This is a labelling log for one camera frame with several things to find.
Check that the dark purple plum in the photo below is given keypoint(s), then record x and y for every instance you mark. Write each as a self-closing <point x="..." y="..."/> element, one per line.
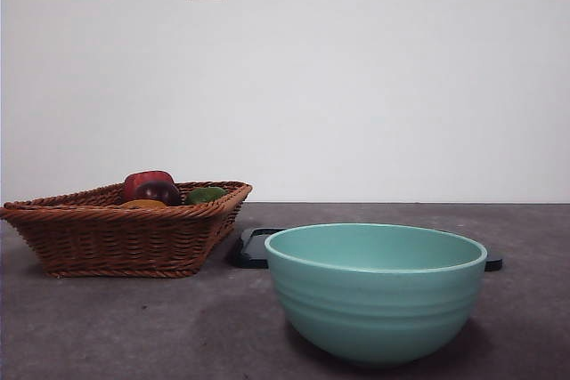
<point x="158" y="193"/>

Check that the red apple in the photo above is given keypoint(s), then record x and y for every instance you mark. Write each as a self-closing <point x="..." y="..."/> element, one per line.
<point x="147" y="178"/>

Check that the teal bowl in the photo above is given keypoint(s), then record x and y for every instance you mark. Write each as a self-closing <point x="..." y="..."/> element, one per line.
<point x="374" y="304"/>

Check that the brown wicker basket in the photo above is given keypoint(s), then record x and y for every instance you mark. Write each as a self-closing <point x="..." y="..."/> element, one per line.
<point x="111" y="242"/>

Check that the dark rectangular tray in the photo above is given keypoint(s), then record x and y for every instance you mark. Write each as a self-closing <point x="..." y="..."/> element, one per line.
<point x="249" y="251"/>

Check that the brown kiwifruit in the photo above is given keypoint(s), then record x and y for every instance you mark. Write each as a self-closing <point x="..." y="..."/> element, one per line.
<point x="143" y="204"/>

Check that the green fruit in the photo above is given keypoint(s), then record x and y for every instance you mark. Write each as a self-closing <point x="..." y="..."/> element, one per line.
<point x="204" y="195"/>

